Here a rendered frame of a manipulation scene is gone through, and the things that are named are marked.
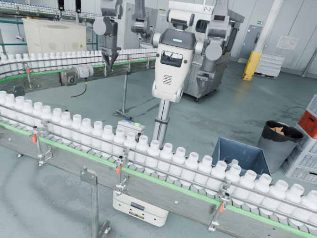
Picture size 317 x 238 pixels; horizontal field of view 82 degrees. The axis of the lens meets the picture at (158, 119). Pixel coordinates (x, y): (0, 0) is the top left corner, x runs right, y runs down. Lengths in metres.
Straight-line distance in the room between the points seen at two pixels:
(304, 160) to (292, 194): 2.20
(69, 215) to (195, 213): 1.31
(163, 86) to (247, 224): 0.92
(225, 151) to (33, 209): 1.73
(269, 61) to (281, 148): 7.59
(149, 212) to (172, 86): 1.10
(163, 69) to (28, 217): 1.67
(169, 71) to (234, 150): 0.77
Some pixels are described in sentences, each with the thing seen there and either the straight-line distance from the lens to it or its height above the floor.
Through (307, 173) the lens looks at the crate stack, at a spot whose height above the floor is 0.15.
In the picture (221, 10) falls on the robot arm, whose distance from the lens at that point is 0.82.
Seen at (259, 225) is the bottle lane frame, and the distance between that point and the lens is 1.00.
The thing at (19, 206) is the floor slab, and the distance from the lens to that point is 2.19.
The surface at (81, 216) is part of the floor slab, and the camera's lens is 1.98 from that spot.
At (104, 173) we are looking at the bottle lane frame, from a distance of 1.01.
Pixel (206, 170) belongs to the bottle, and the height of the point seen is 1.12.
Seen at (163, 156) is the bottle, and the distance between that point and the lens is 0.83.
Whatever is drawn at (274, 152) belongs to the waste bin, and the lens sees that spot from 2.86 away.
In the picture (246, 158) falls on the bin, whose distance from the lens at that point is 1.56.
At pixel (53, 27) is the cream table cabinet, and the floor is 1.12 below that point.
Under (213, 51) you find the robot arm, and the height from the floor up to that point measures 1.58.
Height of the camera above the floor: 1.65
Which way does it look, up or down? 29 degrees down
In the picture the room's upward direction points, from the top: 10 degrees clockwise
